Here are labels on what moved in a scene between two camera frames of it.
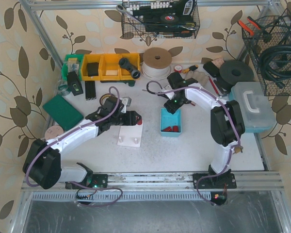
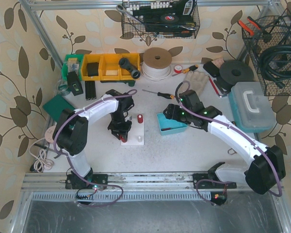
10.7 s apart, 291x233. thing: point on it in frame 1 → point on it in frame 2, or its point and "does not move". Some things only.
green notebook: x=63 y=112 does not move
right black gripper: x=173 y=106 → x=171 y=111
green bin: x=72 y=62 does not move
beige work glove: x=202 y=78 does not move
